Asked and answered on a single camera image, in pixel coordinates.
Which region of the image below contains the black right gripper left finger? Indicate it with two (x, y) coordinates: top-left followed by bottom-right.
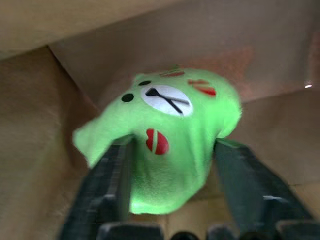
(58, 134), (138, 240)

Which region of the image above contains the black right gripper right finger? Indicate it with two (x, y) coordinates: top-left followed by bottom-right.
(213, 138), (316, 240)

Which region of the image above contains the green bear plush toy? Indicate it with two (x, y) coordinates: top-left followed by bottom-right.
(72, 64), (243, 215)

